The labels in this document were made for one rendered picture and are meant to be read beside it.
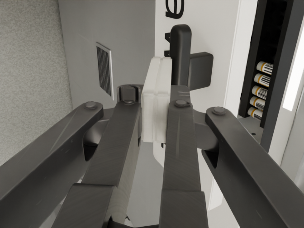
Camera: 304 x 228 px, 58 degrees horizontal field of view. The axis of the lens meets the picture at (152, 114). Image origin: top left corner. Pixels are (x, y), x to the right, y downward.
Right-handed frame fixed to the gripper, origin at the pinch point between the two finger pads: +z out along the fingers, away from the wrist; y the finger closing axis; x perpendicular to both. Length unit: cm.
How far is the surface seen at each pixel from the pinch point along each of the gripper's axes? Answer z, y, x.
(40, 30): 80, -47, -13
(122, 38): 36.3, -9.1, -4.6
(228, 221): 8.0, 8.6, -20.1
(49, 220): 62, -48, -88
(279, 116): 7.4, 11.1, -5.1
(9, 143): 70, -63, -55
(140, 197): 31, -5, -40
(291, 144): 5.7, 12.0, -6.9
